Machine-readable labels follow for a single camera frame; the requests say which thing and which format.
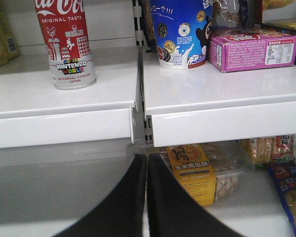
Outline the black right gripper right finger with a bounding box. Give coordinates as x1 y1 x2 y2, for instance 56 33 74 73
147 154 241 237

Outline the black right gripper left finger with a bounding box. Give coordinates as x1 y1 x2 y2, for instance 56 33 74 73
56 154 147 237

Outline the red coca-cola aluminium bottle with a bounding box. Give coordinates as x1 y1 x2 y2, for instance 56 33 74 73
34 0 97 90

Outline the clear cookie box yellow label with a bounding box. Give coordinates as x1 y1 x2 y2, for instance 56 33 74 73
160 141 255 205

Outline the pink snack box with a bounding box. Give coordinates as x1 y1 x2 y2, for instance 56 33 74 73
207 27 296 73

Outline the blue cookie cup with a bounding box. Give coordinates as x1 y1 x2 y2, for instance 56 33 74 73
149 0 214 70

